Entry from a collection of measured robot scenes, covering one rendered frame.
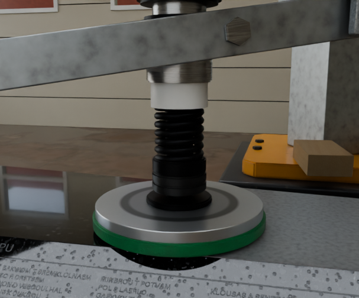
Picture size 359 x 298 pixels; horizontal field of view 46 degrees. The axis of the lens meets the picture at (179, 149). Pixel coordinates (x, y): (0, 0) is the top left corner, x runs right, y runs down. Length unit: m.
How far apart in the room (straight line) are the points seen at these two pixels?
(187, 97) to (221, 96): 6.19
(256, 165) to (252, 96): 5.53
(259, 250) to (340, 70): 0.81
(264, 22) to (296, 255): 0.26
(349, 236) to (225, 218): 0.16
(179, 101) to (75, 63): 0.12
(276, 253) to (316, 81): 0.82
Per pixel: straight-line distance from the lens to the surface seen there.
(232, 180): 1.10
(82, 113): 7.38
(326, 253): 0.51
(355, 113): 1.27
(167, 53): 0.46
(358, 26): 0.51
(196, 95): 0.50
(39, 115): 7.77
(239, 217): 0.50
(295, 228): 0.57
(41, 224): 0.59
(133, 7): 7.00
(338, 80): 1.23
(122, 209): 0.52
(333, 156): 1.01
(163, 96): 0.50
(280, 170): 1.12
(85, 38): 0.46
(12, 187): 0.78
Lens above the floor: 1.03
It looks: 11 degrees down
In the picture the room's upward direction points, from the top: straight up
